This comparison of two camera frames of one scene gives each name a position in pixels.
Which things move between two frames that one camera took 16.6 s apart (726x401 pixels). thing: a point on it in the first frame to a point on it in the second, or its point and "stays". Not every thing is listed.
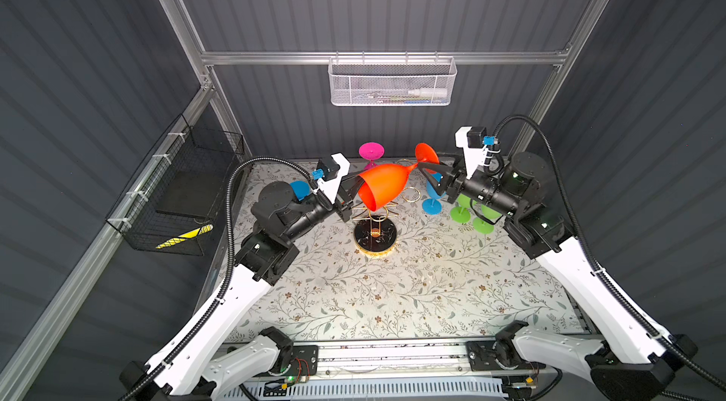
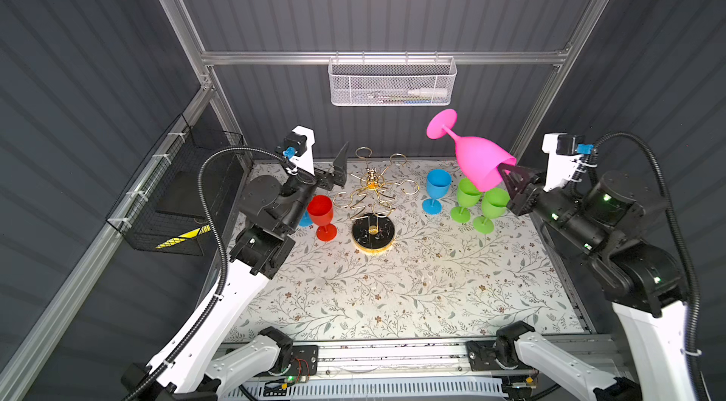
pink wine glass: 372,151 to 477,159
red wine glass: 382,186 to 320,208
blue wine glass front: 433,205 stays
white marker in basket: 429,92 stays
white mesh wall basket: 396,81 stays
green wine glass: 483,226 stays
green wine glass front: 461,213 stays
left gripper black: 347,190 to 334,176
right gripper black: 451,183 to 526,175
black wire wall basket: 173,205 stays
